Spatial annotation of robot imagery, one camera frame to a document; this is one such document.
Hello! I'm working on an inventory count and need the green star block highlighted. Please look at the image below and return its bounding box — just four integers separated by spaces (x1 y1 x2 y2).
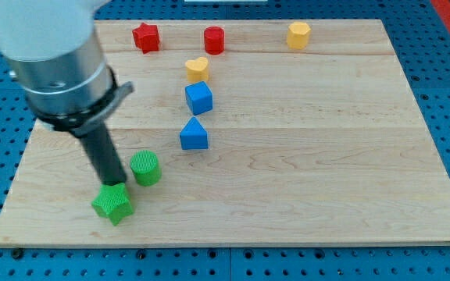
91 183 134 226

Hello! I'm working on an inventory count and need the blue triangle block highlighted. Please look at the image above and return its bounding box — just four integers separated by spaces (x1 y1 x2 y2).
180 117 209 150

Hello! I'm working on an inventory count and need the red star block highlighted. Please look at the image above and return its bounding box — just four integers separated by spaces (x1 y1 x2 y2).
132 23 160 54

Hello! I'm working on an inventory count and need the blue cube block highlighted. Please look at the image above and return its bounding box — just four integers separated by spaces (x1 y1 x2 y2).
185 81 213 116

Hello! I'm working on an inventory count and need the red cylinder block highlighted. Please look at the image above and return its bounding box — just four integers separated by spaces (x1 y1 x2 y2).
203 26 225 55

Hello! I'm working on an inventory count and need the black clamp ring with lever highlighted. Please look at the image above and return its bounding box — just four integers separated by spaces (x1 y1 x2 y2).
33 66 135 137

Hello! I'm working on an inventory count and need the yellow heart block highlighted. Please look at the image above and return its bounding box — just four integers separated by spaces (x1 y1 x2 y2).
184 57 209 83

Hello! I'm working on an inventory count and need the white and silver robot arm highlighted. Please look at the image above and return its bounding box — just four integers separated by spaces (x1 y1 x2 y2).
0 0 113 116

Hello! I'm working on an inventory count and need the green cylinder block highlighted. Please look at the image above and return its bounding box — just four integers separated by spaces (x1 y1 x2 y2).
130 150 162 187

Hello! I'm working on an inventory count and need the yellow hexagon block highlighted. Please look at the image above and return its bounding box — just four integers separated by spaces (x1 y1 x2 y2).
286 21 312 50

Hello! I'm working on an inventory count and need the wooden board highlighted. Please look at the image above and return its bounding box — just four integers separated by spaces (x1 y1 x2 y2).
0 20 450 249

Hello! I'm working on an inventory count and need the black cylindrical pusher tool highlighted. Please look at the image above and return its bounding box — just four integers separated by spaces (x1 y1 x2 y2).
79 123 127 186

